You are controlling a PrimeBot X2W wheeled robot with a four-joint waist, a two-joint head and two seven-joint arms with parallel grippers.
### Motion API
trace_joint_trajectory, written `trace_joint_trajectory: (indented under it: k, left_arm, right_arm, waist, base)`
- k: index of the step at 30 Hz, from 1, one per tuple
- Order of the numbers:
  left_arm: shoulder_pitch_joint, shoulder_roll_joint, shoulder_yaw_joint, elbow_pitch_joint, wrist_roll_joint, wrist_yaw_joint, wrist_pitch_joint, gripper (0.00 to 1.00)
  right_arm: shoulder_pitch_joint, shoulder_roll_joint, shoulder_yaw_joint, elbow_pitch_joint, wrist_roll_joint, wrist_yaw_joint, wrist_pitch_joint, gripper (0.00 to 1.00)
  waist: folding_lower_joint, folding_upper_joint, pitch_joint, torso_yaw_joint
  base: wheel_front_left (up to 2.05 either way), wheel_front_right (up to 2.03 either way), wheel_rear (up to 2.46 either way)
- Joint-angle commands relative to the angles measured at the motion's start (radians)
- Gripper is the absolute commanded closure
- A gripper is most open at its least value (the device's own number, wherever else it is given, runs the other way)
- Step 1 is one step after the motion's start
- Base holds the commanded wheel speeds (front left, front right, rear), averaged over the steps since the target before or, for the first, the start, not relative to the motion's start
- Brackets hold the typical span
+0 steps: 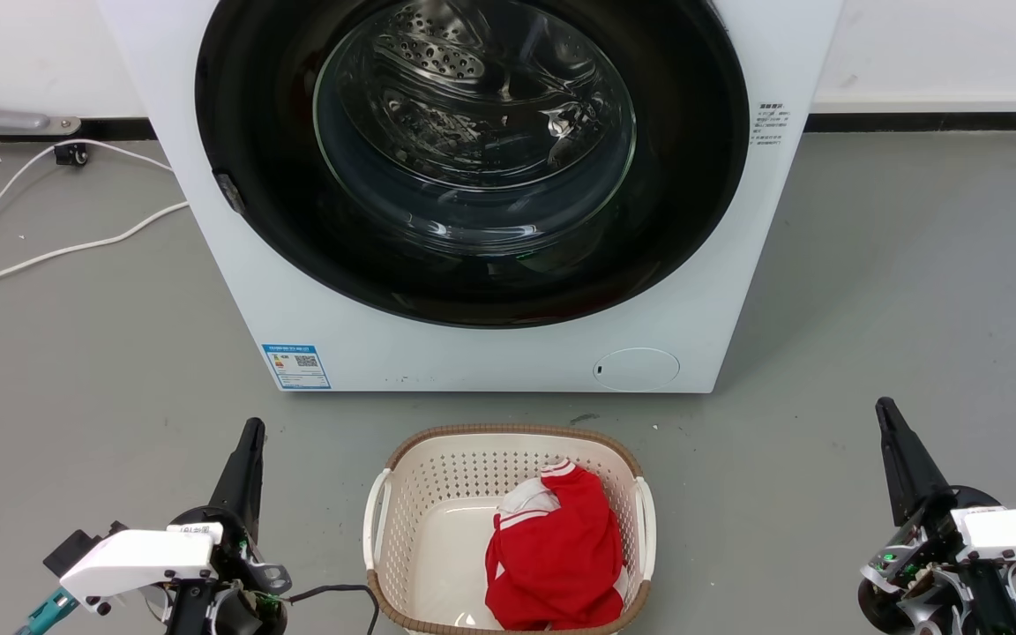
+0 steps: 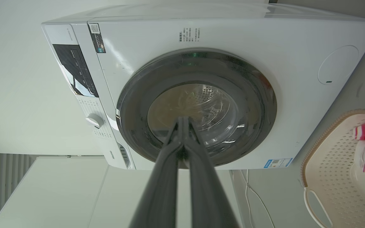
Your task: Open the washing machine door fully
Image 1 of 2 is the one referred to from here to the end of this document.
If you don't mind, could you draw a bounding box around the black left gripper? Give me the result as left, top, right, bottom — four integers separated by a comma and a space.
164, 417, 293, 635

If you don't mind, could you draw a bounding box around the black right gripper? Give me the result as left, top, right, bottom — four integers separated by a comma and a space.
857, 397, 1016, 635

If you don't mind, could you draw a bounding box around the black round glass washer door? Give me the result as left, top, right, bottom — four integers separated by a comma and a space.
195, 0, 751, 329

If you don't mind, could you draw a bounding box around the white front-load washing machine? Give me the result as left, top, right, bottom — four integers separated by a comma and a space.
95, 0, 844, 394

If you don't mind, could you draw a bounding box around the blue energy label sticker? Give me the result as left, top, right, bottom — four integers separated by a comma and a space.
262, 344, 332, 391

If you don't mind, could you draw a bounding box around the beige plastic laundry basket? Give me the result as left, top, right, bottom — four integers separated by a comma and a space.
363, 425, 657, 635

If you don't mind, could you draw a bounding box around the teal connector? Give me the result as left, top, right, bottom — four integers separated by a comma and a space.
14, 587, 80, 635

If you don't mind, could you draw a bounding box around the round white filter cover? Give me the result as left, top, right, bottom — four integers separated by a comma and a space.
594, 347, 681, 392

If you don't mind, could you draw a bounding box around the red and white garment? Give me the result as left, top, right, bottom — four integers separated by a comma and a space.
484, 459, 628, 631

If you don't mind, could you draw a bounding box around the steel perforated washer drum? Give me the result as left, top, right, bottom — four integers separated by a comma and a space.
332, 0, 624, 191

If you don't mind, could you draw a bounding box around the white power cable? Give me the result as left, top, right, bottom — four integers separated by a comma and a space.
0, 139, 190, 548

